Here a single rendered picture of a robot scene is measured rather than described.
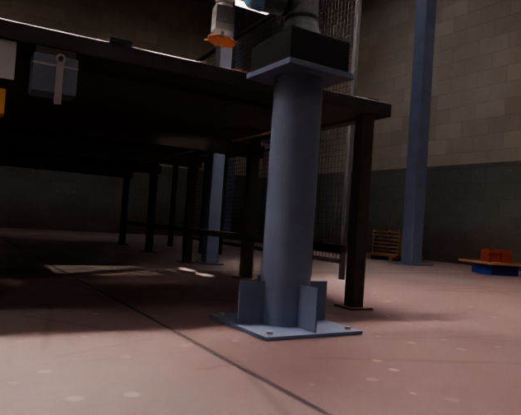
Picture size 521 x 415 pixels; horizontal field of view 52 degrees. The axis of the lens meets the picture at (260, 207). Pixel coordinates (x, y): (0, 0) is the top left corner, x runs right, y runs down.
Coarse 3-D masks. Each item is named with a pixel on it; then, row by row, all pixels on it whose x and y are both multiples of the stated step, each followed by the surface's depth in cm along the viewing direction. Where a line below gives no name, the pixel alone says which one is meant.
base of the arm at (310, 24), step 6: (294, 12) 180; (300, 12) 180; (306, 12) 180; (288, 18) 182; (294, 18) 180; (300, 18) 179; (306, 18) 180; (312, 18) 181; (318, 18) 184; (288, 24) 181; (294, 24) 180; (300, 24) 179; (306, 24) 179; (312, 24) 180; (318, 24) 184; (312, 30) 178; (318, 30) 181
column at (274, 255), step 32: (288, 64) 168; (288, 96) 176; (320, 96) 180; (288, 128) 176; (288, 160) 175; (288, 192) 175; (288, 224) 174; (288, 256) 174; (256, 288) 176; (288, 288) 174; (320, 288) 190; (224, 320) 178; (256, 320) 176; (288, 320) 174; (320, 320) 189
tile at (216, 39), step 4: (208, 36) 223; (212, 36) 222; (216, 36) 221; (220, 36) 221; (224, 36) 222; (228, 36) 221; (208, 40) 227; (212, 40) 227; (216, 40) 226; (220, 40) 226; (224, 40) 226; (228, 40) 225; (232, 40) 225; (236, 40) 227; (216, 44) 232; (220, 44) 231; (224, 44) 231; (228, 44) 231; (232, 44) 230
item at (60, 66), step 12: (36, 48) 167; (48, 48) 168; (36, 60) 165; (48, 60) 167; (60, 60) 168; (72, 60) 170; (36, 72) 165; (48, 72) 167; (60, 72) 168; (72, 72) 170; (36, 84) 165; (48, 84) 167; (60, 84) 168; (72, 84) 171; (48, 96) 174; (60, 96) 168; (72, 96) 171
